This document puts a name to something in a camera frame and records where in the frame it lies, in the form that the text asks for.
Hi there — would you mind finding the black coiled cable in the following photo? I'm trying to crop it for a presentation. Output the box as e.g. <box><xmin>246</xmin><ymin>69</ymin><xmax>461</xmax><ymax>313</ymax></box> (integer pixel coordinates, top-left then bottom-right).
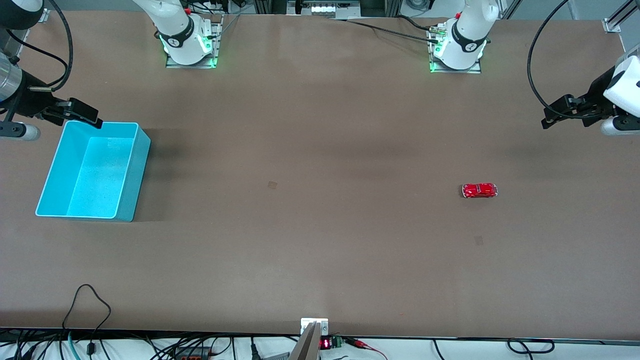
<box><xmin>506</xmin><ymin>338</ymin><xmax>556</xmax><ymax>355</ymax></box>

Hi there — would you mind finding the black cable across table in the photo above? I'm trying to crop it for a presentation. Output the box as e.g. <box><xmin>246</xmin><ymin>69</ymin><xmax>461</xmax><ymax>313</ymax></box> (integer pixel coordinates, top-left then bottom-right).
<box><xmin>332</xmin><ymin>15</ymin><xmax>442</xmax><ymax>44</ymax></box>

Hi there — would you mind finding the black power strip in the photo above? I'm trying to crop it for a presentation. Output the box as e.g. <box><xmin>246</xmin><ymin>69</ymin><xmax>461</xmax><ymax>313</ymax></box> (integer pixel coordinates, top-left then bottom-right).
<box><xmin>172</xmin><ymin>346</ymin><xmax>213</xmax><ymax>360</ymax></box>

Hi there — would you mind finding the silver camera mount bracket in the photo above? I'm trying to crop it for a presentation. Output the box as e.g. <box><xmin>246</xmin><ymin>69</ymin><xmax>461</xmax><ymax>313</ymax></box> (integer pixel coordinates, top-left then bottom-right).
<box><xmin>289</xmin><ymin>317</ymin><xmax>330</xmax><ymax>360</ymax></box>

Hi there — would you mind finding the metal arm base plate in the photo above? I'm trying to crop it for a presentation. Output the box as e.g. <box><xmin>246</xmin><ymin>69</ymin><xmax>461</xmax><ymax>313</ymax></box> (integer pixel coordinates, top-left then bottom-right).
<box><xmin>165</xmin><ymin>14</ymin><xmax>224</xmax><ymax>69</ymax></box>
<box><xmin>428</xmin><ymin>24</ymin><xmax>482</xmax><ymax>75</ymax></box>

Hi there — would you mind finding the teal cable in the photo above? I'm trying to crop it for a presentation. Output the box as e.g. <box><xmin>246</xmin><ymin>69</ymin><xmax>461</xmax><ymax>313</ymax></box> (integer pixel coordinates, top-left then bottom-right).
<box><xmin>66</xmin><ymin>331</ymin><xmax>82</xmax><ymax>360</ymax></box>

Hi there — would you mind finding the blue plastic box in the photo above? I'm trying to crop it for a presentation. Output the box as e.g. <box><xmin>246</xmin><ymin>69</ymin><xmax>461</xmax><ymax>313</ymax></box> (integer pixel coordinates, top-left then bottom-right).
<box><xmin>35</xmin><ymin>120</ymin><xmax>152</xmax><ymax>223</ymax></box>

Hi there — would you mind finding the thin black looped cable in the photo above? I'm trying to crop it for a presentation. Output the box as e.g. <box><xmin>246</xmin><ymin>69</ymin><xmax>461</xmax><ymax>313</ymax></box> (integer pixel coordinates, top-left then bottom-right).
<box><xmin>62</xmin><ymin>283</ymin><xmax>112</xmax><ymax>357</ymax></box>

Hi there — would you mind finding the white lit device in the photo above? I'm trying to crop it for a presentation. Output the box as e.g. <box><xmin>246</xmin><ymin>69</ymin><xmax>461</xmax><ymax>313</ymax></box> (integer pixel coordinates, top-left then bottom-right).
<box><xmin>309</xmin><ymin>3</ymin><xmax>352</xmax><ymax>16</ymax></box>

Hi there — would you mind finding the red beetle toy car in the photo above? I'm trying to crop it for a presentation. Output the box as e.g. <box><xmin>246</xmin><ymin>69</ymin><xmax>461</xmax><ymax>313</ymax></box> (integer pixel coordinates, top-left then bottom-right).
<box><xmin>461</xmin><ymin>182</ymin><xmax>499</xmax><ymax>200</ymax></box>

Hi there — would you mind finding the red clip lead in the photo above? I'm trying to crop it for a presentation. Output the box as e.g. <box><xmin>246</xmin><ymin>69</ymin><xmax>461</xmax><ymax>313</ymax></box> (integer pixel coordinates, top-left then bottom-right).
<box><xmin>344</xmin><ymin>337</ymin><xmax>389</xmax><ymax>360</ymax></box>

